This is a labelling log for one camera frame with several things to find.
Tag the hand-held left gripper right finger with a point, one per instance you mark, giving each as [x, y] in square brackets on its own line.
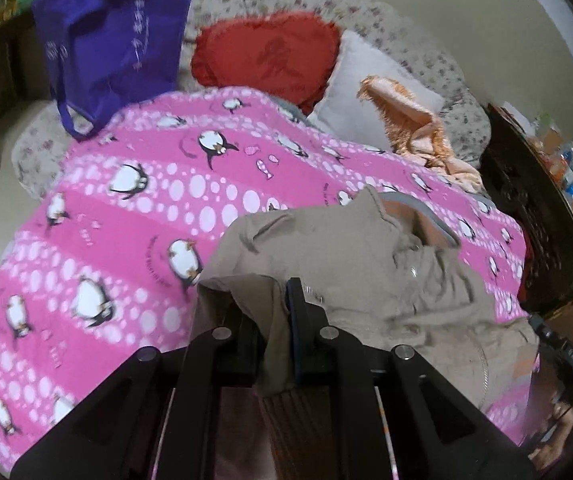
[295, 330]

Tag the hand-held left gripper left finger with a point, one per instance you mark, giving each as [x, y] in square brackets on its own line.
[239, 350]

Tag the beige jacket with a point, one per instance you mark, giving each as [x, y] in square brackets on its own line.
[366, 270]

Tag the person's right forearm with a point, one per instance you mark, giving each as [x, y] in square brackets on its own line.
[559, 420]

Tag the dark wooden side table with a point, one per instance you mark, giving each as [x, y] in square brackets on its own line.
[526, 200]

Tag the pink penguin printed blanket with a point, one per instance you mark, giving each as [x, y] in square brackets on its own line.
[126, 230]

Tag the blue bottle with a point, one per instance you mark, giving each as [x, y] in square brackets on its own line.
[570, 170]

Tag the peach fringed blanket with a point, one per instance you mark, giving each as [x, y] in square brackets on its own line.
[416, 120]

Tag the white pillow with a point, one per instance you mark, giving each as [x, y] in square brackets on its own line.
[361, 90]

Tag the red cushion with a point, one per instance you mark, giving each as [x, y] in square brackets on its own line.
[266, 55]

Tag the purple tote bag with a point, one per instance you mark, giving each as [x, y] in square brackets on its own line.
[111, 45]

